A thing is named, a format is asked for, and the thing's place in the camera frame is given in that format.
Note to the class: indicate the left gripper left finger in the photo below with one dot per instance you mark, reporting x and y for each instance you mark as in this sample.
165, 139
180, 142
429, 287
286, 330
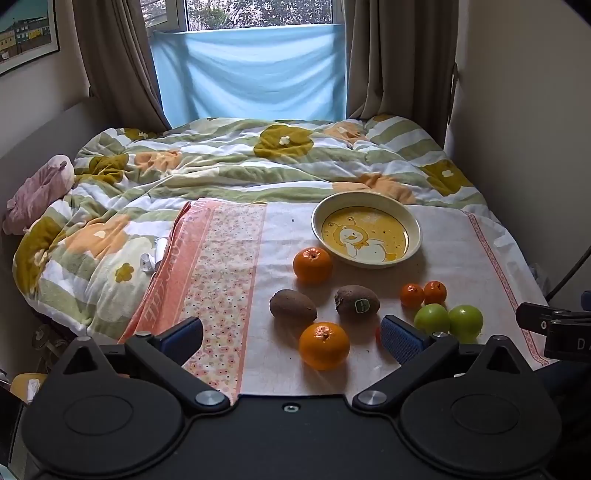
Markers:
159, 359

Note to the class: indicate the grey bed headboard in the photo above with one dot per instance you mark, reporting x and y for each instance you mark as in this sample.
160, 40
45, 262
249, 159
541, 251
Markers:
65, 134

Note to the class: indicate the kiwi with green sticker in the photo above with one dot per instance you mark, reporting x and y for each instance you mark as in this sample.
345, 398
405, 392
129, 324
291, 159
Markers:
355, 303

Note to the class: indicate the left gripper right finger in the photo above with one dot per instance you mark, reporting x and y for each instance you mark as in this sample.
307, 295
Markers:
422, 357

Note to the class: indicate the floral striped duvet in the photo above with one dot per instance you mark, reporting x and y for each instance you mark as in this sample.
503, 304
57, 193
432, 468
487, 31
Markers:
79, 263

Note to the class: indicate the left brown curtain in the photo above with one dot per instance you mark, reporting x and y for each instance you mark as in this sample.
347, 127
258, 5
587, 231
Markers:
117, 59

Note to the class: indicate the plain brown kiwi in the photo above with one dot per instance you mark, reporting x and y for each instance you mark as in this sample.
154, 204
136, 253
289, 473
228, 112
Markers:
291, 305

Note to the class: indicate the large orange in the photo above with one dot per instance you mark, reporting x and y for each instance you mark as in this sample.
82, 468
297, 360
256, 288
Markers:
324, 346
312, 266

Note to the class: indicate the brown curtain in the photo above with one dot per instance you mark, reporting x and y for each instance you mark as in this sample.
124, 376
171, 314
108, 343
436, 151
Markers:
400, 58
117, 59

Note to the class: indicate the pink floral table cloth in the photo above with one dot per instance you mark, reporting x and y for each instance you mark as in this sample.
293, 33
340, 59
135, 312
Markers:
266, 332

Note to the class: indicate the cream duck print bowl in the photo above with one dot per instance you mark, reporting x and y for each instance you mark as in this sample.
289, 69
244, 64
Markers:
368, 230

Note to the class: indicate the window frame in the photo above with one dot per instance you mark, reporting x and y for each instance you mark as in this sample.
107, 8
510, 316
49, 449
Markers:
200, 15

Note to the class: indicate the light blue window sheet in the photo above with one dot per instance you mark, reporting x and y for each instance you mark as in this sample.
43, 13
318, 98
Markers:
269, 73

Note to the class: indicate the pink plush toy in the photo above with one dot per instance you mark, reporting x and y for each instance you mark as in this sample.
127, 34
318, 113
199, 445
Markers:
49, 183

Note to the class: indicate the right brown curtain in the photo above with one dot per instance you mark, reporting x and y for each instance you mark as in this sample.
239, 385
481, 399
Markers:
400, 58

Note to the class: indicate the green apple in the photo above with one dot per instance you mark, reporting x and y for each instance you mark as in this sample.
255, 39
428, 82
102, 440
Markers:
466, 323
432, 318

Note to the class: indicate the framed houses picture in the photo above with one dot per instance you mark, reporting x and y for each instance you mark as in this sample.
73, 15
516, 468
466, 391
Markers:
29, 31

